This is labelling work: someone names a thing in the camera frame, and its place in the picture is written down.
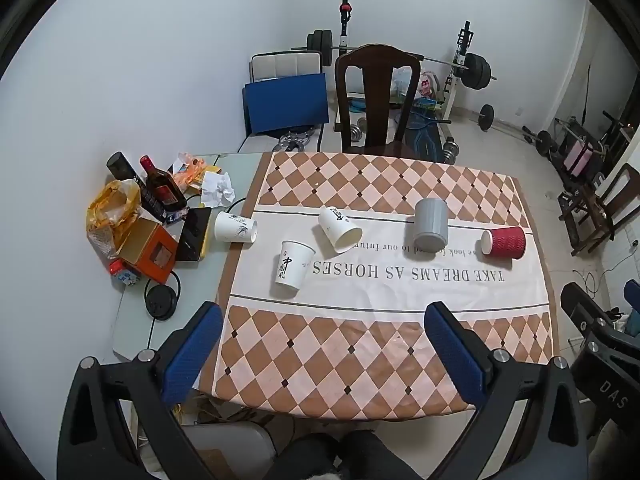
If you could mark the blue board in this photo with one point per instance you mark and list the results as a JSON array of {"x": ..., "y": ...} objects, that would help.
[{"x": 287, "y": 105}]

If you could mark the black dumbbell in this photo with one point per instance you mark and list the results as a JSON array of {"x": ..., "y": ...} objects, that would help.
[{"x": 542, "y": 141}]

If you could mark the white padded seat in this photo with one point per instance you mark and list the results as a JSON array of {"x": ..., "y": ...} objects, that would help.
[{"x": 285, "y": 65}]

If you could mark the short barbell on floor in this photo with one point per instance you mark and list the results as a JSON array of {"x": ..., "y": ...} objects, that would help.
[{"x": 486, "y": 117}]

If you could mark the grey ribbed cup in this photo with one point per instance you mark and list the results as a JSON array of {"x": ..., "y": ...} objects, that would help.
[{"x": 430, "y": 222}]

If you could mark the white barbell rack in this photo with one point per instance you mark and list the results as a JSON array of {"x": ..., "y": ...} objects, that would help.
[{"x": 345, "y": 35}]

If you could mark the chrome dumbbell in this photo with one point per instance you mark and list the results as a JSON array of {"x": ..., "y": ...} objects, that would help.
[
  {"x": 450, "y": 150},
  {"x": 357, "y": 131}
]

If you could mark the white paper cup small print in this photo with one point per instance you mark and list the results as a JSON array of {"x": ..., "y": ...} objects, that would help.
[{"x": 339, "y": 229}]

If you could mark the dark wooden chair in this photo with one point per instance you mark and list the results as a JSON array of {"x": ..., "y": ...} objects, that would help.
[{"x": 376, "y": 105}]

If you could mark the white paper cup bamboo print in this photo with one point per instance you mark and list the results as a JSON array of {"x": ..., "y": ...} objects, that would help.
[{"x": 234, "y": 227}]

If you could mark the barbell with black plates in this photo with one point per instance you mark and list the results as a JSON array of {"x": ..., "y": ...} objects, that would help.
[{"x": 475, "y": 72}]

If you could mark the small red blue packet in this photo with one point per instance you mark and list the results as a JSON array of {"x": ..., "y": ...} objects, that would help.
[{"x": 124, "y": 272}]

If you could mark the white plastic bag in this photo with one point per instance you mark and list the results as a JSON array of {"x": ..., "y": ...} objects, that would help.
[{"x": 427, "y": 85}]

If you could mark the white paper cup black print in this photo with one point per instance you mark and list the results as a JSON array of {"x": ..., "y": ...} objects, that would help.
[{"x": 292, "y": 267}]

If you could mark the checkered printed tablecloth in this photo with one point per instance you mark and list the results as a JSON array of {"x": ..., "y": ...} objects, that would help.
[{"x": 400, "y": 305}]

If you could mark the crumpled white tissue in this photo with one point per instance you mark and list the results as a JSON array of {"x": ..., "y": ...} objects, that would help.
[{"x": 217, "y": 190}]

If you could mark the black smartphone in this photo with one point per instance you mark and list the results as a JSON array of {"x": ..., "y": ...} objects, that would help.
[{"x": 194, "y": 232}]

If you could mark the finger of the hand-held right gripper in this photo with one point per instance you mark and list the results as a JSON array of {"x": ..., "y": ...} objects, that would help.
[
  {"x": 632, "y": 305},
  {"x": 577, "y": 304}
]

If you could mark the black bottle box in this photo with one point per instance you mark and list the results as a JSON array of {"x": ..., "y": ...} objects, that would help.
[{"x": 127, "y": 172}]

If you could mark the orange snack packets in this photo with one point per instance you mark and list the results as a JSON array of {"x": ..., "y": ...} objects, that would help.
[{"x": 192, "y": 172}]

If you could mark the brown liquor bottle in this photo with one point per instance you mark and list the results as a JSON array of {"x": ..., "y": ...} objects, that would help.
[{"x": 162, "y": 187}]

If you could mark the person's legs in dark trousers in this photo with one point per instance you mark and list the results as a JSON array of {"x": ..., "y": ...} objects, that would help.
[{"x": 360, "y": 455}]

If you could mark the orange gift box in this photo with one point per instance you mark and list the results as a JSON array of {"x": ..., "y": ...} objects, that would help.
[{"x": 147, "y": 250}]

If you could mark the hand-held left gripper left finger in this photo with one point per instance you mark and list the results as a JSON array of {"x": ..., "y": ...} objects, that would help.
[{"x": 192, "y": 355}]

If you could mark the yellow plastic bag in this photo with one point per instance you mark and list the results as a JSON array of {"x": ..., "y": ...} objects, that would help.
[{"x": 112, "y": 210}]

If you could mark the grey chair seat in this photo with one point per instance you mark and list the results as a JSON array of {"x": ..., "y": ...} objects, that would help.
[{"x": 225, "y": 447}]

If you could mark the red ribbed paper cup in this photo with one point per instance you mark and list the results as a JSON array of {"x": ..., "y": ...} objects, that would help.
[{"x": 505, "y": 243}]

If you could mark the wooden folding chair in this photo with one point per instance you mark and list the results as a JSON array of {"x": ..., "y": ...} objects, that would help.
[{"x": 602, "y": 205}]

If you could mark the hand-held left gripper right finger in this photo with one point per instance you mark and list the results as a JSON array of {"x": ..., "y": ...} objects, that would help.
[{"x": 455, "y": 355}]

